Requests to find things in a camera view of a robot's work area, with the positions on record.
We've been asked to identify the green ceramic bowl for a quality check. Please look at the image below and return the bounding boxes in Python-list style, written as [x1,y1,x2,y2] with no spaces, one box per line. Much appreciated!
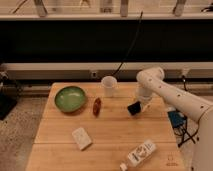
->
[54,86,87,113]

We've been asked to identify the white sponge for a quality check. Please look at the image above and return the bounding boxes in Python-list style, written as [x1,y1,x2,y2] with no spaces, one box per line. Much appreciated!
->
[72,127,92,150]

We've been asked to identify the black eraser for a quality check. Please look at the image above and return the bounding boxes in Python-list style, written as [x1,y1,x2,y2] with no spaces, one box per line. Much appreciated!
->
[127,101,141,116]

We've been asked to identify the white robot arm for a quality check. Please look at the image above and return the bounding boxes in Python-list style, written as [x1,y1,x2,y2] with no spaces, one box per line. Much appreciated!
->
[136,67,213,171]

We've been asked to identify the red brown toy object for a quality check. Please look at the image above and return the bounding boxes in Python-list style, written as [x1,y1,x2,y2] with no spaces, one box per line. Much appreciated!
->
[93,98,101,117]

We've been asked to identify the blue box beside table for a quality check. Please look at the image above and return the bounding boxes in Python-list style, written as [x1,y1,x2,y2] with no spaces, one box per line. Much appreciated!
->
[168,111,184,128]

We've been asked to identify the white plastic bottle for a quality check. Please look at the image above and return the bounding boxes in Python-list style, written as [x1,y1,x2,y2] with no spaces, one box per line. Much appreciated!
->
[119,140,157,171]

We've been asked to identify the black cables beside table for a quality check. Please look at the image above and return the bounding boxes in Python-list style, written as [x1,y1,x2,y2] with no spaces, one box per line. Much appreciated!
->
[173,75,201,148]

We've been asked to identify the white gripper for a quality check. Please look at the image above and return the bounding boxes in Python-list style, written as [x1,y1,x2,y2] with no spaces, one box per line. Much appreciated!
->
[135,85,152,112]

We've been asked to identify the black hanging cable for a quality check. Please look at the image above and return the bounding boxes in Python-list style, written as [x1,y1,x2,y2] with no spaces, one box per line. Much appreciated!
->
[110,9,145,77]

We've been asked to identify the white plastic cup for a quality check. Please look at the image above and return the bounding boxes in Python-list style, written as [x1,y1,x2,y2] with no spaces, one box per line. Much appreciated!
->
[101,76,117,97]

